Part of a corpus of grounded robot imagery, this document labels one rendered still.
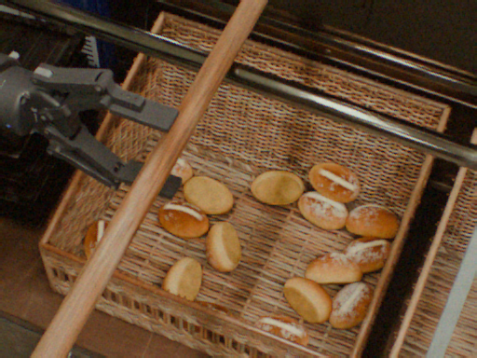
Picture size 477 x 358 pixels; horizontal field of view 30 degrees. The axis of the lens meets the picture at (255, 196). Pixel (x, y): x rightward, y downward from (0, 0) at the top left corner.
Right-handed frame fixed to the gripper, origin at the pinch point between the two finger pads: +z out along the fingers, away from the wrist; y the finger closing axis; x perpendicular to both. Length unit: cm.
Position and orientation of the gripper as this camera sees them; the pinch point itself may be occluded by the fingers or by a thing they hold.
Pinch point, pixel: (162, 152)
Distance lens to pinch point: 102.0
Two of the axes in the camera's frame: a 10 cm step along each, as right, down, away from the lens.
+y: -0.4, 5.8, 8.1
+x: -3.8, 7.4, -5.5
